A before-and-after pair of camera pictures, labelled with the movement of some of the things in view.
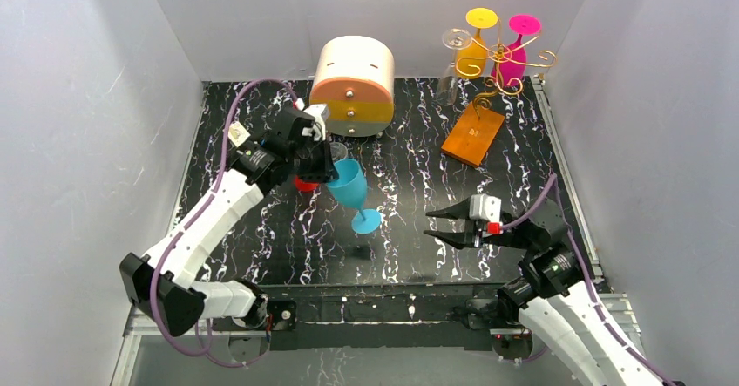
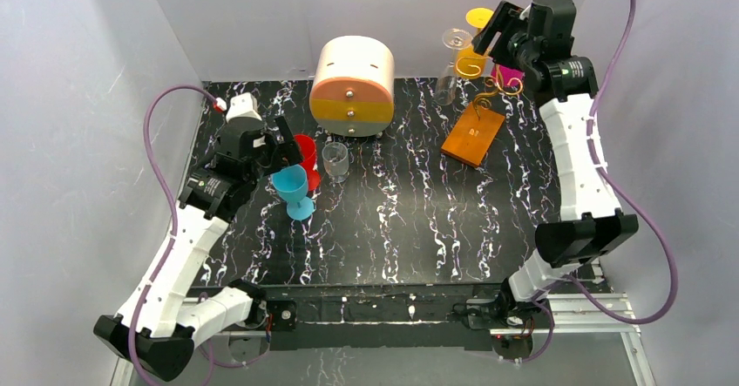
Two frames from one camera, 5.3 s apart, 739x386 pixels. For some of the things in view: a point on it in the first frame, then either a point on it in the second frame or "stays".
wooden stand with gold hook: x=472 y=135 stays
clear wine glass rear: x=448 y=82 stays
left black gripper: x=315 y=156 to x=274 y=152
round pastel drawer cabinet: x=355 y=76 stays
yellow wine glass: x=471 y=56 stays
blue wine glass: x=350 y=188 to x=291 y=183
